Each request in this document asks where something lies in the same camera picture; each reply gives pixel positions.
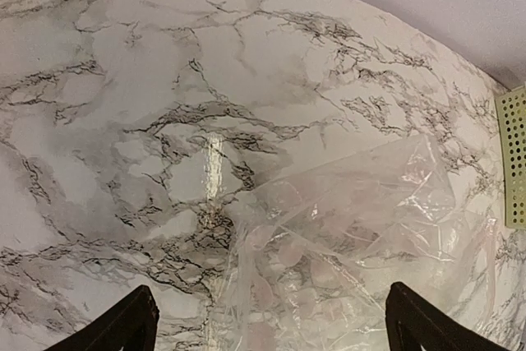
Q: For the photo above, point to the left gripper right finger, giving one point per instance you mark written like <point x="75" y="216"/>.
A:
<point x="412" y="323"/>

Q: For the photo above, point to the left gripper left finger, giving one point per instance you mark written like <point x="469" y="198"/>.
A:
<point x="130" y="324"/>

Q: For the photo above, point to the clear zip top bag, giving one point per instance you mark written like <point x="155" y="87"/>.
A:
<point x="316" y="252"/>

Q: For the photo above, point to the pale green plastic basket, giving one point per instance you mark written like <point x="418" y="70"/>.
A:
<point x="510" y="110"/>

